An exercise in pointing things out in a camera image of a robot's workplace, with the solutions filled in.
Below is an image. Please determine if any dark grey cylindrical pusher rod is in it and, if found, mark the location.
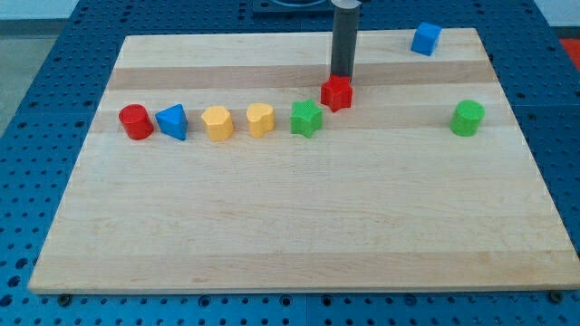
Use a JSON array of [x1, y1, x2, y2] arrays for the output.
[[331, 0, 362, 79]]

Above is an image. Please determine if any green star block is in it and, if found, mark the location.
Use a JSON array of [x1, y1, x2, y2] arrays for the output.
[[290, 99, 323, 139]]

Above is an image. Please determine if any blue cube block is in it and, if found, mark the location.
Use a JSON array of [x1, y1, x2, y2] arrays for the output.
[[411, 22, 442, 56]]

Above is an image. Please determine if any yellow heart block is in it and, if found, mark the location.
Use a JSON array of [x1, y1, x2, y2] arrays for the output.
[[246, 103, 276, 138]]

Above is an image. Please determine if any green cylinder block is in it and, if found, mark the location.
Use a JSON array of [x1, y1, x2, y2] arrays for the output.
[[449, 100, 486, 137]]

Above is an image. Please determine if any yellow hexagon block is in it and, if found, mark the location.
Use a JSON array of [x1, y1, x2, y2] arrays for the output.
[[201, 106, 234, 141]]

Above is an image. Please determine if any light wooden board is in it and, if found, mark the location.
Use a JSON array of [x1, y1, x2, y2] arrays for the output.
[[29, 28, 579, 294]]

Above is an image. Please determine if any blue triangle block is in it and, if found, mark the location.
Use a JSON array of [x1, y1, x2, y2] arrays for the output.
[[155, 104, 189, 141]]

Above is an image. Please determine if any red cylinder block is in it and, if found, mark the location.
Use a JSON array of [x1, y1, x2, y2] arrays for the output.
[[119, 104, 154, 140]]

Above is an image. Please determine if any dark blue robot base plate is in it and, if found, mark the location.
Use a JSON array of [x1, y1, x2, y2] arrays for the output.
[[250, 0, 334, 16]]

